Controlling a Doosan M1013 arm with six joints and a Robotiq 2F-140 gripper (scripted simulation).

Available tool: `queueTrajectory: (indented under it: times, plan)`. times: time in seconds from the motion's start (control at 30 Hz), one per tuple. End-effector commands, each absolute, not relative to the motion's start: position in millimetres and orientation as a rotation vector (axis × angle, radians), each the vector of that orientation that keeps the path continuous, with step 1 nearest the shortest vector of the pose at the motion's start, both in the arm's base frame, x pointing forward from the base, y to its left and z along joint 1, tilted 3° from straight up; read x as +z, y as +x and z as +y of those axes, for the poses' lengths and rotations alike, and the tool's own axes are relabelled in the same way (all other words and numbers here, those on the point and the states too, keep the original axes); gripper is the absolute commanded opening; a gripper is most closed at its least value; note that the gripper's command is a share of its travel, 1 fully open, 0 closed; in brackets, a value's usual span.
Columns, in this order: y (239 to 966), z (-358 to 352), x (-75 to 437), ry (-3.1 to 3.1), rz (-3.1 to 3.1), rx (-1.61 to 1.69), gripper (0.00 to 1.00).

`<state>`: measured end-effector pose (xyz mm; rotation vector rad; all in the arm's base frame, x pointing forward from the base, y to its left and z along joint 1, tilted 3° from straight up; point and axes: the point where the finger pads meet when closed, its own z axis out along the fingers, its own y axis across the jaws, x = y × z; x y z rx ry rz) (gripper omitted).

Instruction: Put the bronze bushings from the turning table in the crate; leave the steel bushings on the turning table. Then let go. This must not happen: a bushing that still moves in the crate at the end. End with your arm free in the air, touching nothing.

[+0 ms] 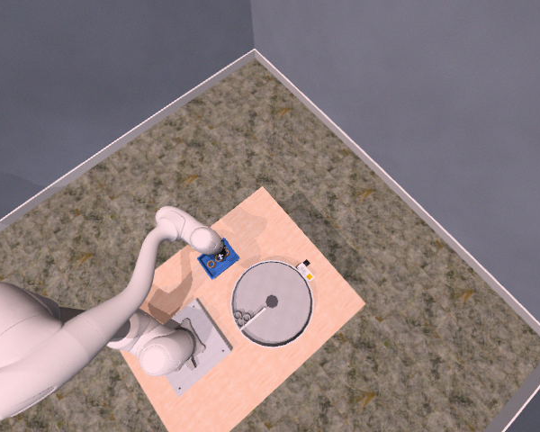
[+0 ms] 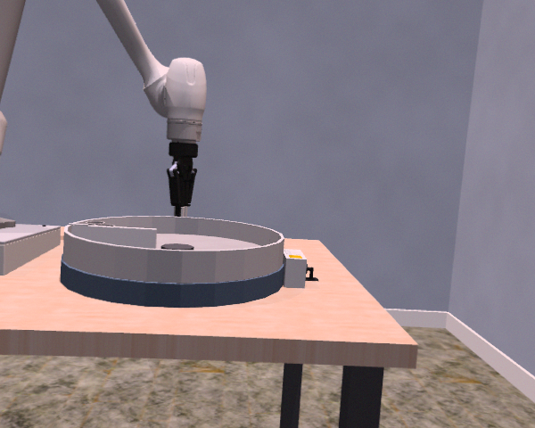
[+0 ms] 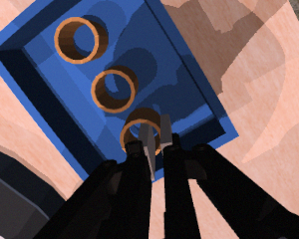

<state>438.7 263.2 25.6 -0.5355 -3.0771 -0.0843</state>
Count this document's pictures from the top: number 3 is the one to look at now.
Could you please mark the bronze bushing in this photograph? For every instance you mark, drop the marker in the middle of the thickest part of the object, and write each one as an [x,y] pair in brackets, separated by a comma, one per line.
[144,115]
[103,100]
[64,42]

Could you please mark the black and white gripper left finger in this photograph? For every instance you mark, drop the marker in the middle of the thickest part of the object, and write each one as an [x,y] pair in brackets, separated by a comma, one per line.
[88,209]

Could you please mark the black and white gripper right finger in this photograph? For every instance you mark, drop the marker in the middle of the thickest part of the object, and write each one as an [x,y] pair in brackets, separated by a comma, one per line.
[248,209]

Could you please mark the blue shallow tray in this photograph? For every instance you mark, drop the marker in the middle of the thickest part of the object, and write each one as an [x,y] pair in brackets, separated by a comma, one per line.
[57,94]

